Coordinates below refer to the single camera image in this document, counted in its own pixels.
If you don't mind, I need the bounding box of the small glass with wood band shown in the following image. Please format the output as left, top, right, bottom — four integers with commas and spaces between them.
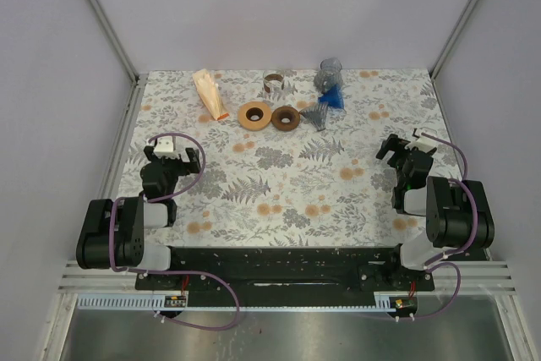
263, 72, 284, 95

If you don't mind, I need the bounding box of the clear glass dripper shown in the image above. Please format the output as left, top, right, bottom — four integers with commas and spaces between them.
299, 102, 328, 132

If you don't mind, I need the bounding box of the coffee filter paper pack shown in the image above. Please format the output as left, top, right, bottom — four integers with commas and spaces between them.
192, 69, 229, 121

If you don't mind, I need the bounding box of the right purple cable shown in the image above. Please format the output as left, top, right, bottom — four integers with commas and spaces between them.
350, 131, 478, 322

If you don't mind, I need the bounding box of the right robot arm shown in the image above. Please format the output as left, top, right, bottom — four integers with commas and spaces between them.
376, 131, 495, 290

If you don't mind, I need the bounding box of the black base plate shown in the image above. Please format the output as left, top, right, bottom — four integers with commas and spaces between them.
135, 247, 434, 308

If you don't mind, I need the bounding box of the light wooden ring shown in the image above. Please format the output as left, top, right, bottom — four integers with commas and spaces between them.
237, 101, 272, 130

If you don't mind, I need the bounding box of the blue plastic dripper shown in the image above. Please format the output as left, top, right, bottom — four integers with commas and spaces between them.
318, 84, 344, 110

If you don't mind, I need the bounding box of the grey glass server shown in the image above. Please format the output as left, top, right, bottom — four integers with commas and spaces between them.
314, 57, 343, 94

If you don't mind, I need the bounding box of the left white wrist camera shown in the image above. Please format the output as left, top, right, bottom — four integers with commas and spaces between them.
147, 136, 178, 159

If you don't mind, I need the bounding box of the white cable duct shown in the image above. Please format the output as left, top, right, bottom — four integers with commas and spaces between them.
77, 293, 189, 311

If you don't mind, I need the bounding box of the dark wooden ring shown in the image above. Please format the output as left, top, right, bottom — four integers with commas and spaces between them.
270, 106, 302, 131

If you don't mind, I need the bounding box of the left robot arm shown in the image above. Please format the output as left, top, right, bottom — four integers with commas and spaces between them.
76, 145, 201, 289

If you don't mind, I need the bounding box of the floral table mat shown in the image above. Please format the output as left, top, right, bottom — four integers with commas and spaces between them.
118, 68, 448, 247

